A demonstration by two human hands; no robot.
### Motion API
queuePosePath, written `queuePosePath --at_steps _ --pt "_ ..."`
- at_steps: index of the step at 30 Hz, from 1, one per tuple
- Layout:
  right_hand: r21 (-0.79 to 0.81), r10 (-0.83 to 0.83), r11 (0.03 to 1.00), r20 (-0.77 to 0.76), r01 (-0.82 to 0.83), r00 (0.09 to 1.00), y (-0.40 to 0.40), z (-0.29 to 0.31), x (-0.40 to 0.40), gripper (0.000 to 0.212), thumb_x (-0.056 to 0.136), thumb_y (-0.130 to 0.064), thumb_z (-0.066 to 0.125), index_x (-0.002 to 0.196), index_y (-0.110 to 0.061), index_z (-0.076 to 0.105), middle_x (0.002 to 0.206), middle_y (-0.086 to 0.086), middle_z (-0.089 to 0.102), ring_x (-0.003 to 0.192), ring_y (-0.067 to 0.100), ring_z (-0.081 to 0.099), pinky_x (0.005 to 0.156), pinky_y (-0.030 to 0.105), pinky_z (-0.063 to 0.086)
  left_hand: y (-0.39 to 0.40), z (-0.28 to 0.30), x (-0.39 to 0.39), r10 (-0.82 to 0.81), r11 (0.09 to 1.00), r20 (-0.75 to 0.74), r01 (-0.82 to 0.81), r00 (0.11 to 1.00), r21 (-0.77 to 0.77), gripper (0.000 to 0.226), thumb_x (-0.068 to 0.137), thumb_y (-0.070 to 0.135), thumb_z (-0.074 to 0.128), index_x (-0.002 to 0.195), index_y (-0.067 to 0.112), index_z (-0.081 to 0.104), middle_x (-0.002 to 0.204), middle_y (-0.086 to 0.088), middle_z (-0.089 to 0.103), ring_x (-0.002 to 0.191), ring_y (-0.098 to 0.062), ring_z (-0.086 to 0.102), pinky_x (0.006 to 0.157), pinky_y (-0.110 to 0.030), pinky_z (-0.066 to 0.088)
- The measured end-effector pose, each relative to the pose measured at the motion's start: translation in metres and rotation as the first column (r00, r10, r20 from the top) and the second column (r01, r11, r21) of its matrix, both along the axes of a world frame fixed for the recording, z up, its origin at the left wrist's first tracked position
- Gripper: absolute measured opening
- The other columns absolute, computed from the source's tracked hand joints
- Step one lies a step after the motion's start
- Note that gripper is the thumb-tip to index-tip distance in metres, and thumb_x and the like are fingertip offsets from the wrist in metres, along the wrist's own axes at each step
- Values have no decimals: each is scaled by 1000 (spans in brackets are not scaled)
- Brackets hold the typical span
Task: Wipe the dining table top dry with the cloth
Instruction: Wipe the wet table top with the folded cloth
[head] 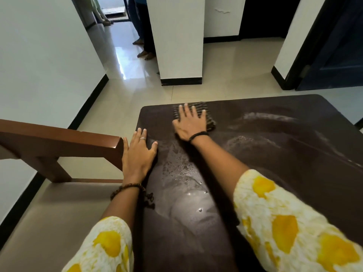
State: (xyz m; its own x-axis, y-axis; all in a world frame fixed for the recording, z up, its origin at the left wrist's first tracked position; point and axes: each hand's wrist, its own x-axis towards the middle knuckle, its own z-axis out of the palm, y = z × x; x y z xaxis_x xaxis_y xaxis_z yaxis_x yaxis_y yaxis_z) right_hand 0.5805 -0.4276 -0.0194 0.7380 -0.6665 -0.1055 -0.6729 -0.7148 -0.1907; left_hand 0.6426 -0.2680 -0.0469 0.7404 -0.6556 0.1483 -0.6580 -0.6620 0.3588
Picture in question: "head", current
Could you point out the dark checkered cleaning cloth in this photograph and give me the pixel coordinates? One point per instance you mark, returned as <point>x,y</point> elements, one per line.
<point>210,121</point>

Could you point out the dark blue door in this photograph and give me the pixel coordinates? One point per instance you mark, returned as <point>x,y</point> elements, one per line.
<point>334,53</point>

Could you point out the person's right forearm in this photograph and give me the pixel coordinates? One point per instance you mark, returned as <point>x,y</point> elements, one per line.
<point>221,161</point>

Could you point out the wooden chair with beige cushion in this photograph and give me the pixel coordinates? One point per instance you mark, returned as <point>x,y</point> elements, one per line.
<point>56,223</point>

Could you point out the person's left hand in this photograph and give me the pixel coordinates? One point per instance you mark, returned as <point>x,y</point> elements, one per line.
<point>136,161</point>

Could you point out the white and yellow patterned garment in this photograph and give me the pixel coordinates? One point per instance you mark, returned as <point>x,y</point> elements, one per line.
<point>283,223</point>

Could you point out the dark brown table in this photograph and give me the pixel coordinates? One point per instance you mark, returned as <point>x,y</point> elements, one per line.
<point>283,167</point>

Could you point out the person's left forearm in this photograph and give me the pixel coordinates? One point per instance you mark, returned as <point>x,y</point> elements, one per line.
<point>124,203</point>

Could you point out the person's right hand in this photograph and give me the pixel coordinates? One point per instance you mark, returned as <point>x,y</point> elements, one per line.
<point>191,126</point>

